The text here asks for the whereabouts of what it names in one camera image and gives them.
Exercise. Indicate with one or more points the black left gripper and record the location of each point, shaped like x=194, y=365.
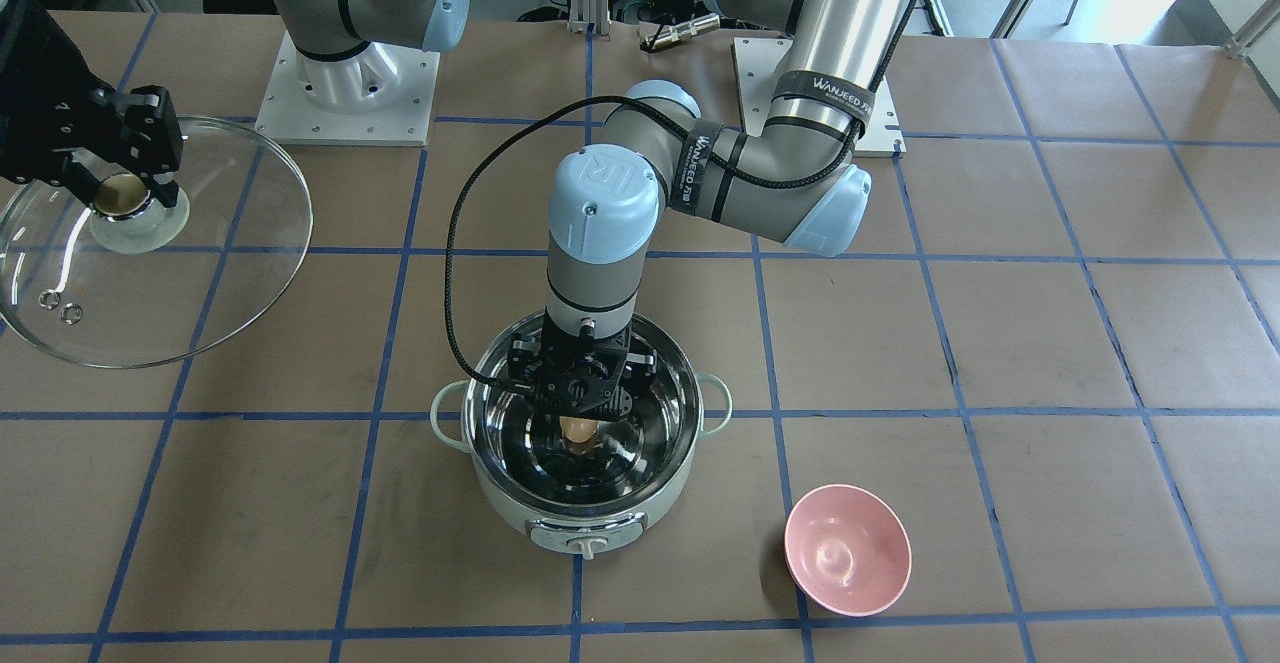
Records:
x=522, y=355

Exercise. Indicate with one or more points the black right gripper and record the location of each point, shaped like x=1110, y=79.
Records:
x=45, y=113

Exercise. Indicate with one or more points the brown egg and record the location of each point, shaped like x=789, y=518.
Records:
x=578, y=430

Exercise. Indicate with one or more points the glass pot lid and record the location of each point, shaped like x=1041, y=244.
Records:
x=143, y=284

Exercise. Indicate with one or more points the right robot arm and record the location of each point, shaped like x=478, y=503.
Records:
x=331, y=31

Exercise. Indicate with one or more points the pale green electric pot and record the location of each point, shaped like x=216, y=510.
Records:
x=592, y=496

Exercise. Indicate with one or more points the pink bowl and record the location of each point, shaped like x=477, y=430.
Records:
x=847, y=550

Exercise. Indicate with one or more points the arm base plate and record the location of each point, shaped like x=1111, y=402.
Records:
x=768, y=90
x=382, y=96

